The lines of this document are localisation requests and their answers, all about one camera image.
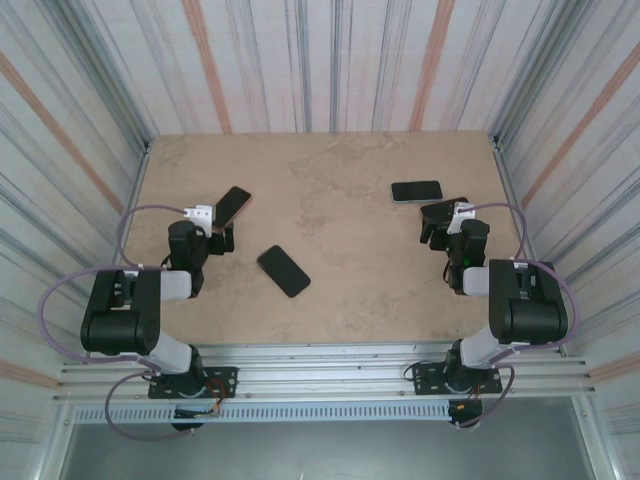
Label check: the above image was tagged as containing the light blue phone case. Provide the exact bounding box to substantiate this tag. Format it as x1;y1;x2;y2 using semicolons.
390;180;445;204

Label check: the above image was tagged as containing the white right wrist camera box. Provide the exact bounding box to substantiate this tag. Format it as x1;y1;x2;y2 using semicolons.
446;202;475;236

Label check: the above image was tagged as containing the perforated metal cable tray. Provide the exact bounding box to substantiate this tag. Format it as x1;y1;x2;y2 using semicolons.
73;403;454;424

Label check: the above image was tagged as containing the smartphone with mint green frame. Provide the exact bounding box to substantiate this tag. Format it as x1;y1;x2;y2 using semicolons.
214;186;252;230

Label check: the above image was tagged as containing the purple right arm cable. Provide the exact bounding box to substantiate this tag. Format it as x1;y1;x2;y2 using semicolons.
457;201;581;429

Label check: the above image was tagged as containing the black phone case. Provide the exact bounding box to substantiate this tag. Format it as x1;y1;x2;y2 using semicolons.
256;244;312;300

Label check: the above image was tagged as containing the aluminium table side rail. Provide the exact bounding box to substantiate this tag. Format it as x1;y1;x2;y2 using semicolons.
87;139;154;364
492;134;569;359

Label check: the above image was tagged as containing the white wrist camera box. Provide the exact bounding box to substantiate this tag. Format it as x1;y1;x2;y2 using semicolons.
446;202;475;236
182;203;217;232

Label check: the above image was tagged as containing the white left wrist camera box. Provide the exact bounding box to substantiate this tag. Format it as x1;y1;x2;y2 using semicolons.
182;203;217;232

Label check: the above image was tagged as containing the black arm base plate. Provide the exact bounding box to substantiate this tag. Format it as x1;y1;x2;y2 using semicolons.
410;362;503;396
147;366;239;400

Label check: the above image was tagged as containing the aluminium base frame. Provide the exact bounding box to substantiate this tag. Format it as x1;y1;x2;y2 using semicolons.
52;343;599;402

